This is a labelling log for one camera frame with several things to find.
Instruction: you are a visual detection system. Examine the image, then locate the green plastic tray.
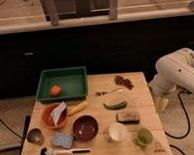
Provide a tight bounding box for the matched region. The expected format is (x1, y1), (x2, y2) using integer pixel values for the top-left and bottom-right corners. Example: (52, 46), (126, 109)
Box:
(36, 66), (88, 104)

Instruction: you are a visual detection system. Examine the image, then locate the small metal cup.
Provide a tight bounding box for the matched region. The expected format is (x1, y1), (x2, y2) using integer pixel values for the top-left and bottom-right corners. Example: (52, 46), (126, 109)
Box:
(26, 128), (44, 145)

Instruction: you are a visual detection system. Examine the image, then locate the white black dish brush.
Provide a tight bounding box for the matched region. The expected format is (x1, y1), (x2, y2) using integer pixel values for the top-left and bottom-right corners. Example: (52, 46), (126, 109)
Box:
(40, 148), (92, 155)

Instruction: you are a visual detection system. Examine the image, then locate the yellow banana toy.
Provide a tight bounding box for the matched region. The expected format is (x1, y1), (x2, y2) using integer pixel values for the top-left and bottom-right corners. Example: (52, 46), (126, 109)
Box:
(68, 102), (88, 116)

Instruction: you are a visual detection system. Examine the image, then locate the black cable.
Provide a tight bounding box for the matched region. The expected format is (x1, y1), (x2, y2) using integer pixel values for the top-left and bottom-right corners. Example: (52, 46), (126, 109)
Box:
(0, 110), (25, 142)
(162, 90), (194, 155)

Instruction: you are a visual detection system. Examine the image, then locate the black bar handle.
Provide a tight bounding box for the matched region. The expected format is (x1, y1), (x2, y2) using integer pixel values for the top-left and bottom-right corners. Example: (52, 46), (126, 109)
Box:
(19, 116), (31, 155)

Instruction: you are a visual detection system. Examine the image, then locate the orange tomato toy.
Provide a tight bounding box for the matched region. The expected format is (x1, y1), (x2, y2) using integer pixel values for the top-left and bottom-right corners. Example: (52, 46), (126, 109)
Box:
(49, 85), (62, 97)

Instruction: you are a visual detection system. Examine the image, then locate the orange bowl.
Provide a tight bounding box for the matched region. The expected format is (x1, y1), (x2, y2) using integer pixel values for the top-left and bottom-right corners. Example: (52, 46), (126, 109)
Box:
(41, 103), (67, 129)

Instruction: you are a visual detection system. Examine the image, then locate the green cup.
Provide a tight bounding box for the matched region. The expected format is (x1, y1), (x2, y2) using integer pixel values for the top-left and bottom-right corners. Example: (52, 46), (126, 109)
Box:
(135, 128), (153, 147)

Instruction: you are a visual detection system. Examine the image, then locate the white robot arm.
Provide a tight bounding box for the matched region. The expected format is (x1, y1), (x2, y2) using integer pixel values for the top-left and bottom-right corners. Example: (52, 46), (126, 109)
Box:
(148, 48), (194, 113)

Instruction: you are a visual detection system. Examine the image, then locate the wooden board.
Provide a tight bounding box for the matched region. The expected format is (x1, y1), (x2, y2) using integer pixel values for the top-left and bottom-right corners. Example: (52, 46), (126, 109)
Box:
(21, 72), (172, 155)

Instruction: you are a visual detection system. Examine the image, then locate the white cup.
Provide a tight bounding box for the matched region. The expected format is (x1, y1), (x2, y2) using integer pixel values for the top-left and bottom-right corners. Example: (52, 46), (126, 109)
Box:
(103, 123), (127, 143)

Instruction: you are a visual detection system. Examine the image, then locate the green pepper toy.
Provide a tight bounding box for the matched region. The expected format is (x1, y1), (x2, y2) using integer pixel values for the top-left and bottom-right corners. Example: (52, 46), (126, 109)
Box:
(103, 101), (127, 110)

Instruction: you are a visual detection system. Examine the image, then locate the black cable left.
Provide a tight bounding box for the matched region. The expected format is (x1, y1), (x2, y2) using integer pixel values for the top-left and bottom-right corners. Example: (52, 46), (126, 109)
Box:
(0, 110), (25, 142)

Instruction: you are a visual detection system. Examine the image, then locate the brown grape cluster toy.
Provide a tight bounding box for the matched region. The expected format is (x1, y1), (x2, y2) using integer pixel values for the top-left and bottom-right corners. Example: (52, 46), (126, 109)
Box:
(115, 75), (133, 90)

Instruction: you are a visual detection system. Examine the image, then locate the wooden chair frame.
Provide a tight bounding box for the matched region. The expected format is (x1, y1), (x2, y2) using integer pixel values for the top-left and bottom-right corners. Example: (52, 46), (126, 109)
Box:
(40, 0), (118, 26)

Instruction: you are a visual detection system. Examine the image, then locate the purple bowl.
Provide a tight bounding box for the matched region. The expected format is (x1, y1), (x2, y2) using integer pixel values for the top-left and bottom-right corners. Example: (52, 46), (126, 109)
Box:
(73, 115), (98, 142)

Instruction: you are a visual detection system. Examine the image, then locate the blue sponge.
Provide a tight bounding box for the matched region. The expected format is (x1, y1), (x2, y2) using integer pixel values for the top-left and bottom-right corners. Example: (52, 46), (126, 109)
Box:
(51, 133), (74, 149)

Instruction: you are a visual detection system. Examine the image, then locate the black cable right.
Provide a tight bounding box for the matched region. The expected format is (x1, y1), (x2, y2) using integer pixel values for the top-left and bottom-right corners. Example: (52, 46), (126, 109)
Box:
(162, 90), (194, 155)

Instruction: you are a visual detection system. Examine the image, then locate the white cloth piece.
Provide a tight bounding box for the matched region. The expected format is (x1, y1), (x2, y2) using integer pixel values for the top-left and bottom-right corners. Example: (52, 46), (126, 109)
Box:
(50, 101), (67, 125)

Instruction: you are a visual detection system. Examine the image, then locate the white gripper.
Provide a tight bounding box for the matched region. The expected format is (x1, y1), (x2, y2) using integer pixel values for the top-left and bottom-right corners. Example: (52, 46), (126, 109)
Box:
(148, 81), (175, 113)

